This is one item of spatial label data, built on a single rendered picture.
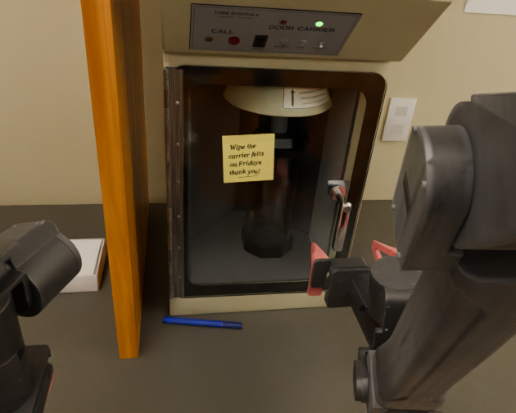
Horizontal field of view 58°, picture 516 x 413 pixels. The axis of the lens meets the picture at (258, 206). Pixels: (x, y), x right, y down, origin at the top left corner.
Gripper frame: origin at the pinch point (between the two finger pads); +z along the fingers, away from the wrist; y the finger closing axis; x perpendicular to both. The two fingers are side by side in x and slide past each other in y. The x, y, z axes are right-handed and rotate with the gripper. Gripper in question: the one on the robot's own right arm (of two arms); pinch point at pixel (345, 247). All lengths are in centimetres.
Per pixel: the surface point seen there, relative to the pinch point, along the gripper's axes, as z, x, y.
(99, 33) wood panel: 0.1, -29.7, 32.7
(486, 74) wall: 52, -13, -52
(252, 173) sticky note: 7.7, -8.8, 13.6
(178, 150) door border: 7.8, -12.5, 24.5
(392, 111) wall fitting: 51, -3, -29
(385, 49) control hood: 4.7, -28.2, -1.9
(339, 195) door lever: 5.9, -5.8, 0.0
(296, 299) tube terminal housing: 8.7, 18.4, 3.2
